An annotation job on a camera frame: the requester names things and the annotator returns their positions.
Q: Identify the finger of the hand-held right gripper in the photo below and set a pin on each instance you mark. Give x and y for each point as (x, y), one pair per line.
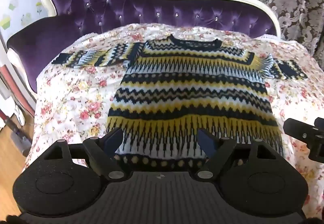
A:
(298, 130)
(317, 151)

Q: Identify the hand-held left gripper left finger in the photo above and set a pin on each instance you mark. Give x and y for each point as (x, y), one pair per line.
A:
(114, 139)

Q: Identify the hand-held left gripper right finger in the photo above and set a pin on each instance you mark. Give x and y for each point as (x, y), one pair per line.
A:
(206, 141)

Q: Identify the yellow navy patterned knit sweater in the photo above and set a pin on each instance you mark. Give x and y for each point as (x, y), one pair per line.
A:
(189, 87)

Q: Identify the floral print blanket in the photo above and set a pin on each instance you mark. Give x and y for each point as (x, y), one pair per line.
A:
(76, 102)

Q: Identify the purple tufted velvet sofa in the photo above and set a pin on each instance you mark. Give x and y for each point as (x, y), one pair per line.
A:
(114, 6)

